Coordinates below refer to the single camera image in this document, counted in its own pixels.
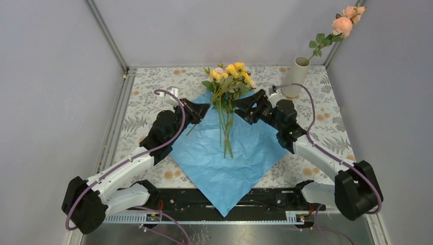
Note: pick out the left aluminium frame post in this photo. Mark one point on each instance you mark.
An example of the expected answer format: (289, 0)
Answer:
(91, 4)

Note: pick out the dark pink flower stem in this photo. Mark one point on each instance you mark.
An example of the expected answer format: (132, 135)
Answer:
(194, 125)

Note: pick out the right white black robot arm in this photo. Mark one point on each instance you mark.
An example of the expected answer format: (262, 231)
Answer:
(354, 190)

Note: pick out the blue wrapping paper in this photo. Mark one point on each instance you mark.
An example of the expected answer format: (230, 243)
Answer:
(224, 180)

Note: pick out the artificial flower bunch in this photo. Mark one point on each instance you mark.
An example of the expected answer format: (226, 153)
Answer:
(227, 84)

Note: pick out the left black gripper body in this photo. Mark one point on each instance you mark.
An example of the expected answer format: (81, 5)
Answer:
(179, 119)

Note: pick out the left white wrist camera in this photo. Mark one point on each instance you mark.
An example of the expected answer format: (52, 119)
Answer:
(172, 99)

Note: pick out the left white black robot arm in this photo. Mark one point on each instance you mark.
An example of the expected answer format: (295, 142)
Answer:
(88, 202)

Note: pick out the beige cylindrical vase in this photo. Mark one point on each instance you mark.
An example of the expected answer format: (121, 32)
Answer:
(296, 74)

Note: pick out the white slotted cable duct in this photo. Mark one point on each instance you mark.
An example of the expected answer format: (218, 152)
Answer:
(152, 218)

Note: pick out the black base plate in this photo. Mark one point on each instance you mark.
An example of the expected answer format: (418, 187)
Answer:
(258, 205)

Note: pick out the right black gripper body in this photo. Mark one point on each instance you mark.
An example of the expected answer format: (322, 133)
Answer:
(278, 126)

